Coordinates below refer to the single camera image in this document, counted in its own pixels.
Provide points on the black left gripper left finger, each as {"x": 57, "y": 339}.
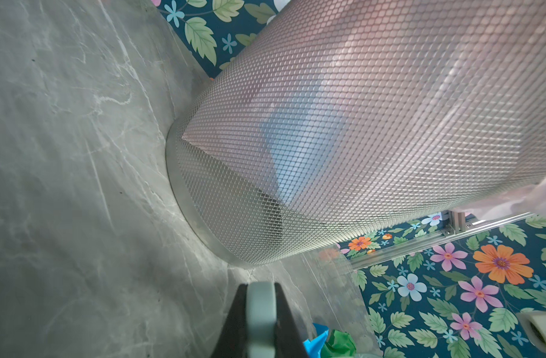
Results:
{"x": 232, "y": 342}

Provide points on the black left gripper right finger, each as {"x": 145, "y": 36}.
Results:
{"x": 287, "y": 340}

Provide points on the blue paper scrap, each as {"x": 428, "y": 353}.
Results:
{"x": 314, "y": 347}

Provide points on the pale green dustpan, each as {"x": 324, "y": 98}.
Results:
{"x": 261, "y": 319}

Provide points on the green paper scrap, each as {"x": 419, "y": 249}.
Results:
{"x": 338, "y": 344}

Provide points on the silver mesh waste basket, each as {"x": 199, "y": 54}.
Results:
{"x": 346, "y": 117}

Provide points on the aluminium frame rails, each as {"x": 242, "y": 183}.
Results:
{"x": 458, "y": 228}

